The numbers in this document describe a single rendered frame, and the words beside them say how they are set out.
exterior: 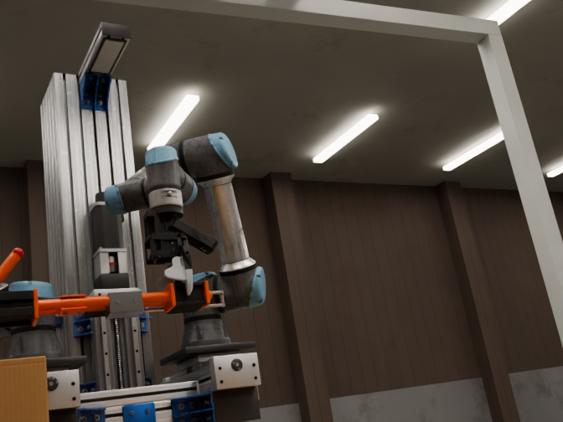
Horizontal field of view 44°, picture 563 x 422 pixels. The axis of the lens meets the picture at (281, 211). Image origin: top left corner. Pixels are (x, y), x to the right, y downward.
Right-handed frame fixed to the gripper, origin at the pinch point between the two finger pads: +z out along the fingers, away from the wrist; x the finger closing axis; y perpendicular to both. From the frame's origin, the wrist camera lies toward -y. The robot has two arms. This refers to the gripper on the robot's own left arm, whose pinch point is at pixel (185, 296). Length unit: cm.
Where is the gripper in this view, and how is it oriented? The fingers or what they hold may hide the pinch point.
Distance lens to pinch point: 153.9
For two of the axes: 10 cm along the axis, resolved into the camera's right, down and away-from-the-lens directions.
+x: 3.8, -3.5, -8.6
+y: -9.1, 0.1, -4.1
